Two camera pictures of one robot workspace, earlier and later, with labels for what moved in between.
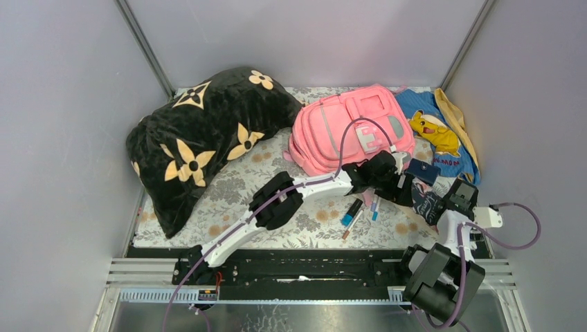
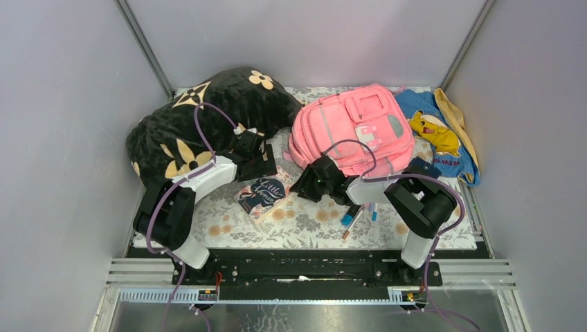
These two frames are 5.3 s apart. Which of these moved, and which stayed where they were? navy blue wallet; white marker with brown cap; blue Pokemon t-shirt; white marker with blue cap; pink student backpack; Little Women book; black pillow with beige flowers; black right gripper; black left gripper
Moved: Little Women book; black left gripper; black right gripper
Stayed: navy blue wallet; white marker with brown cap; pink student backpack; white marker with blue cap; blue Pokemon t-shirt; black pillow with beige flowers
